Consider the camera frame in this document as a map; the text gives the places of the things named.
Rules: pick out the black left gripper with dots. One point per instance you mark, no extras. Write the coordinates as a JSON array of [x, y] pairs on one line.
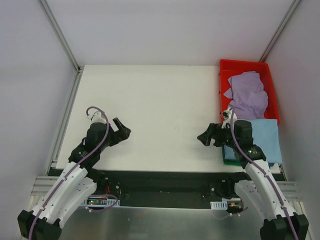
[[117, 133]]

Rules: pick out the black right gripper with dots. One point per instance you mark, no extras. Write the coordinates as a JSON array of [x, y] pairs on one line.
[[212, 136]]

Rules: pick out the light blue printed t-shirt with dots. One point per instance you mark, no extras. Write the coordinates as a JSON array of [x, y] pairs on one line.
[[265, 133]]

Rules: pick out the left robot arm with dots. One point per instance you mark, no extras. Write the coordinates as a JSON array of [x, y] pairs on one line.
[[78, 180]]

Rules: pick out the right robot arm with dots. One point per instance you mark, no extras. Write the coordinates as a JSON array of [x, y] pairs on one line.
[[260, 192]]

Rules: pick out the teal folded t-shirt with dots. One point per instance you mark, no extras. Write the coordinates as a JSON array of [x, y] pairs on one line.
[[229, 153]]

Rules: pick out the green folded t-shirt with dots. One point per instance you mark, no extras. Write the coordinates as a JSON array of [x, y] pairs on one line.
[[229, 162]]

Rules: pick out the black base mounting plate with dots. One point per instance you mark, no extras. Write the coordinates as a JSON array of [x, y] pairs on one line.
[[173, 190]]

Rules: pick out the lavender t-shirt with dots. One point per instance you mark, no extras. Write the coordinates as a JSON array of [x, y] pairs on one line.
[[247, 96]]

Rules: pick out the red plastic bin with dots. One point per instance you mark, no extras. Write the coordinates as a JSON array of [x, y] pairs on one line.
[[229, 67]]

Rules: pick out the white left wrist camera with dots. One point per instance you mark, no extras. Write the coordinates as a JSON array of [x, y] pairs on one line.
[[96, 117]]

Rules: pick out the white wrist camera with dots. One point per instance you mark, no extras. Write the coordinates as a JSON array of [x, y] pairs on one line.
[[96, 117], [229, 118]]

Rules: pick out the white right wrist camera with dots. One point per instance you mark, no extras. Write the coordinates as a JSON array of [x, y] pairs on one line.
[[229, 118]]

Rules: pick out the right white cable duct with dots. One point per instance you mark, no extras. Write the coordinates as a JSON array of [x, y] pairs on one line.
[[225, 205]]

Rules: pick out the white cable duct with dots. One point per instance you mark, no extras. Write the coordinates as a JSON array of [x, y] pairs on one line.
[[100, 202], [225, 205]]

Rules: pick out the left aluminium frame post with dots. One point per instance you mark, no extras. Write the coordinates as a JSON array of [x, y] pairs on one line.
[[59, 34]]

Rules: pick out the aluminium frame post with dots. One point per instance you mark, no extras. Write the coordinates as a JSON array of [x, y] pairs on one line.
[[59, 34], [288, 16]]

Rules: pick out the left white cable duct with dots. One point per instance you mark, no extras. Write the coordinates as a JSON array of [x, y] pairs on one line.
[[100, 202]]

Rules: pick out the right aluminium frame post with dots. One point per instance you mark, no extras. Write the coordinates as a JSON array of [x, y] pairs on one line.
[[288, 16]]

